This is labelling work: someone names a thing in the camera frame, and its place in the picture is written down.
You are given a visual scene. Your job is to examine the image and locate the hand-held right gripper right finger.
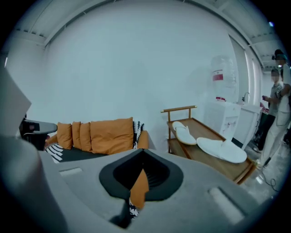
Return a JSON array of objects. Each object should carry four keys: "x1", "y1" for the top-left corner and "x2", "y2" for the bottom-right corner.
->
[{"x1": 136, "y1": 149, "x2": 273, "y2": 233}]

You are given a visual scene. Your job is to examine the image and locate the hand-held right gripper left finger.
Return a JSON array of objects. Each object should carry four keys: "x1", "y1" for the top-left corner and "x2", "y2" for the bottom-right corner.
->
[{"x1": 0, "y1": 136, "x2": 144, "y2": 233}]

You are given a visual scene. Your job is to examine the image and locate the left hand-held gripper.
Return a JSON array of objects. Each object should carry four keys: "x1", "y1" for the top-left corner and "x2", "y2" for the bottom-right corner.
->
[{"x1": 0, "y1": 66, "x2": 58, "y2": 151}]

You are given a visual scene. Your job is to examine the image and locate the wide orange sofa cushion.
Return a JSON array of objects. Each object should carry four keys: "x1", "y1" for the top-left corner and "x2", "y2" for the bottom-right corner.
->
[{"x1": 89, "y1": 116, "x2": 135, "y2": 156}]

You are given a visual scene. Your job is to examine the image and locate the orange sofa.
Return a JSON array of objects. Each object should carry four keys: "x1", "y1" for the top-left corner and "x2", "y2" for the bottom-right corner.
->
[{"x1": 44, "y1": 117, "x2": 150, "y2": 210}]

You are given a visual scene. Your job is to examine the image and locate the wooden shelf rack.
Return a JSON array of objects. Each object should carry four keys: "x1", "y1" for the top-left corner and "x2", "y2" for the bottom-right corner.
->
[{"x1": 160, "y1": 105, "x2": 256, "y2": 185}]

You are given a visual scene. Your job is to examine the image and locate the white slipper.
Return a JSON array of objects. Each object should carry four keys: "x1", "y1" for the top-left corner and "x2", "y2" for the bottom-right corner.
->
[
  {"x1": 171, "y1": 121, "x2": 197, "y2": 146},
  {"x1": 196, "y1": 137, "x2": 248, "y2": 164}
]

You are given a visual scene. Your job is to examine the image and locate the white water dispenser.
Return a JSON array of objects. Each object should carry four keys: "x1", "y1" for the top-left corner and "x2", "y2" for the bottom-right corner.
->
[{"x1": 203, "y1": 96, "x2": 242, "y2": 141}]

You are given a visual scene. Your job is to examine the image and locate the clear water bottle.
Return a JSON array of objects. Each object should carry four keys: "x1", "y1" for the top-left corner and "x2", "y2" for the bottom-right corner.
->
[{"x1": 210, "y1": 55, "x2": 237, "y2": 97}]

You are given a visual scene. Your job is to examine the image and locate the black floor cable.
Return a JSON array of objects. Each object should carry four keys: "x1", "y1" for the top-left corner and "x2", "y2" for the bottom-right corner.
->
[{"x1": 258, "y1": 158, "x2": 281, "y2": 192}]

